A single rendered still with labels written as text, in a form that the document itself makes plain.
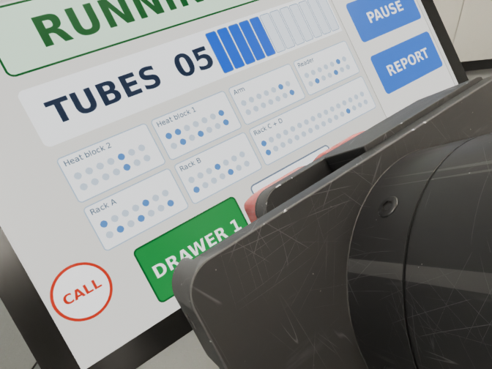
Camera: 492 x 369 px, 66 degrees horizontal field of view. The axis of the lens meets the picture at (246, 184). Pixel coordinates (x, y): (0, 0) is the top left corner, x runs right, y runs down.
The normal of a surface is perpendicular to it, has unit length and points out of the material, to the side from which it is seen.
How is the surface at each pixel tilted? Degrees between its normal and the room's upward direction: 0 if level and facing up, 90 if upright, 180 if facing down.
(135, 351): 50
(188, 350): 0
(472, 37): 90
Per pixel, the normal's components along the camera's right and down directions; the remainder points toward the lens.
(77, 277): 0.38, -0.12
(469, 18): 0.02, 0.65
